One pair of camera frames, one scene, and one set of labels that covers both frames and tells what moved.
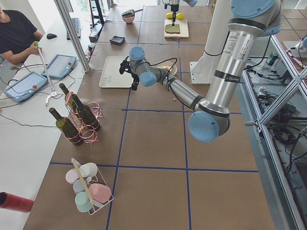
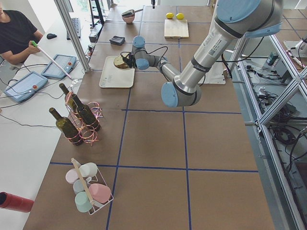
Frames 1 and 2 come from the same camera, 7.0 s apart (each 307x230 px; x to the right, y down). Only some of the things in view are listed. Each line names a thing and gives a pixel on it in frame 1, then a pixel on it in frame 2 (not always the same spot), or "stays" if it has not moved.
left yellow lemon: (180, 16) stays
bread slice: (172, 29) -> (119, 63)
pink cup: (100, 193) stays
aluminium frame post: (73, 35) stays
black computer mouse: (51, 36) stays
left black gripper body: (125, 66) -> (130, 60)
